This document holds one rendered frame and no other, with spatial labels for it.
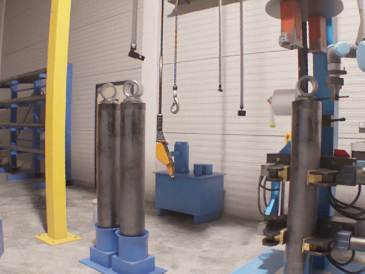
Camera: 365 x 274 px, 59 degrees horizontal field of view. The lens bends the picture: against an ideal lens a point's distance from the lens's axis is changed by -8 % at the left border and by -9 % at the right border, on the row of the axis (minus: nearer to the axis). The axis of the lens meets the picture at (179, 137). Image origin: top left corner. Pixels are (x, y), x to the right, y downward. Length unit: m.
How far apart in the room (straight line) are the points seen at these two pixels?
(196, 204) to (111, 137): 1.94
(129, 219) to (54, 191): 1.24
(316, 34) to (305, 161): 0.96
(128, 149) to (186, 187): 2.00
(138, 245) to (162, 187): 2.11
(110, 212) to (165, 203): 1.93
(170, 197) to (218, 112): 1.43
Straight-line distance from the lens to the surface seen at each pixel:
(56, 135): 3.86
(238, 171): 5.08
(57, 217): 3.98
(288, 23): 2.43
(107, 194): 3.12
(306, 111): 2.44
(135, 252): 2.99
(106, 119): 3.06
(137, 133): 2.83
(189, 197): 4.69
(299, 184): 2.47
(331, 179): 2.41
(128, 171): 2.85
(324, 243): 2.46
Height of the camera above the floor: 1.27
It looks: 2 degrees down
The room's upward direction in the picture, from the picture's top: 1 degrees clockwise
